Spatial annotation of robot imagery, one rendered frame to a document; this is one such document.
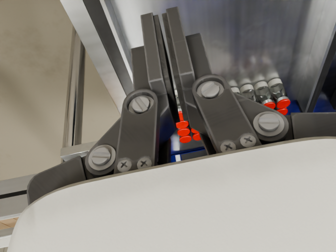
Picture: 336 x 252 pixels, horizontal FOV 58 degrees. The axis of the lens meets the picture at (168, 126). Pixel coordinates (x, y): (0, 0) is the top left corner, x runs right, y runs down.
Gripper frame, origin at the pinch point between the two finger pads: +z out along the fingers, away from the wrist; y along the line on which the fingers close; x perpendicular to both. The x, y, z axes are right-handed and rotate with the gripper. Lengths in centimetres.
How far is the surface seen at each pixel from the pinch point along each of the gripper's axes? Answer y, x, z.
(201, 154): 1, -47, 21
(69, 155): -24, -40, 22
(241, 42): 9.3, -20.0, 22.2
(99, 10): -6.7, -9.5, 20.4
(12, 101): -95, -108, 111
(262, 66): 12.7, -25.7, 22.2
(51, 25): -51, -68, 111
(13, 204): -42, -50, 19
